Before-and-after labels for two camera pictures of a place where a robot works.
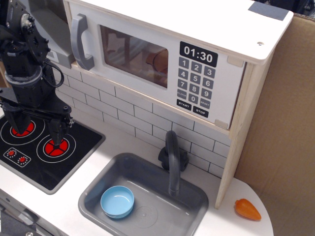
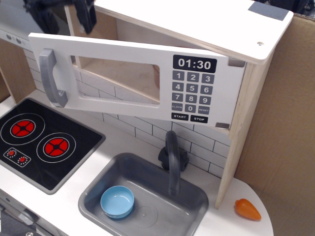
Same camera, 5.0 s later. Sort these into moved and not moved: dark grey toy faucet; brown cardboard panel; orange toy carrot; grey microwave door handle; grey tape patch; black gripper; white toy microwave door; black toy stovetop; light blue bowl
Moved: white toy microwave door; black gripper; grey microwave door handle
Not moved: brown cardboard panel; orange toy carrot; dark grey toy faucet; grey tape patch; light blue bowl; black toy stovetop
